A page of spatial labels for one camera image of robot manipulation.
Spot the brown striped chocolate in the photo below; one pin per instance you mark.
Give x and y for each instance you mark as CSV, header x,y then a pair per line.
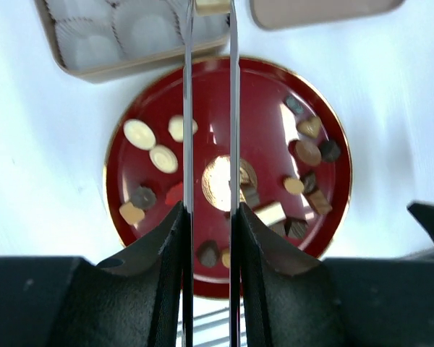
x,y
319,203

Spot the dark chocolate beside round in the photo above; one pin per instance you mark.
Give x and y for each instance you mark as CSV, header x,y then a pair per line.
x,y
309,182

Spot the square tan chocolate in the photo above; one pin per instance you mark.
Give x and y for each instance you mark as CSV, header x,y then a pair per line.
x,y
211,7

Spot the red round tray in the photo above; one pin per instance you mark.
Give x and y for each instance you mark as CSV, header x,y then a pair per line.
x,y
268,135

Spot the small tan round chocolate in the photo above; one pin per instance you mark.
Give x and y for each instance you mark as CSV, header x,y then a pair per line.
x,y
293,185

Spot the white bar chocolate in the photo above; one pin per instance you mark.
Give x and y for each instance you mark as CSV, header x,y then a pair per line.
x,y
271,214

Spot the dark foil chocolate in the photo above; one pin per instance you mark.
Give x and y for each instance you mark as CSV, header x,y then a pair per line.
x,y
294,105

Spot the red chocolate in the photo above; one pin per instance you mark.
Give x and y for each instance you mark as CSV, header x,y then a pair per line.
x,y
175,194

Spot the gold tin lid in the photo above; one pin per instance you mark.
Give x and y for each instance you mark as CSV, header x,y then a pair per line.
x,y
281,14

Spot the dark chocolate right edge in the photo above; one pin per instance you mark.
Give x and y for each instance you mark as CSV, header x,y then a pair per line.
x,y
330,151

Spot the dark square centre chocolate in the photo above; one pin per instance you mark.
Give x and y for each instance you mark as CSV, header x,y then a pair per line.
x,y
251,197

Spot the white oval chocolate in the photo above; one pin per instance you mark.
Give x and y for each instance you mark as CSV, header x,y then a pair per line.
x,y
139,134

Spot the tan octagon chocolate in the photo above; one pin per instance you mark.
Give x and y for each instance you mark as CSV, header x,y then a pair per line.
x,y
131,214

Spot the large brown oval chocolate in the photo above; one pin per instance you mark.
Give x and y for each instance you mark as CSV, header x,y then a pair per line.
x,y
308,152

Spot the white hexagon chocolate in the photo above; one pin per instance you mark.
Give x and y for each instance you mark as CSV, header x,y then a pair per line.
x,y
176,128

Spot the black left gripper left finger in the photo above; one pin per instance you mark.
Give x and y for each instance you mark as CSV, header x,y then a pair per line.
x,y
128,299

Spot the dark chocolate bottom left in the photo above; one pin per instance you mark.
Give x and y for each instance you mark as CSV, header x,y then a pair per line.
x,y
208,254

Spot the dark chocolate bottom right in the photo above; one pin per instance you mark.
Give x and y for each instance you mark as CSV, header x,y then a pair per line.
x,y
295,228

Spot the tan heart chocolate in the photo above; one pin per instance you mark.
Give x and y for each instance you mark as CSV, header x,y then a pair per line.
x,y
310,127

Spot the dark flower chocolate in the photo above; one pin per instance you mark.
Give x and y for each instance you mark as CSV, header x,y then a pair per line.
x,y
143,198

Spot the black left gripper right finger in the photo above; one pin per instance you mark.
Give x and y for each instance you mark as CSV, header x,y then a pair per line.
x,y
294,299

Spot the gold tin box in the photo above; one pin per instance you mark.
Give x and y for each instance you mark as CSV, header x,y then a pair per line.
x,y
98,41

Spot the tan oval bottom chocolate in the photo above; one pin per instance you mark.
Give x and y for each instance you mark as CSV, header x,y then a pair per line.
x,y
226,258

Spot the white swirl chocolate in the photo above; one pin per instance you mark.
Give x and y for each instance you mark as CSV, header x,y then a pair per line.
x,y
164,159

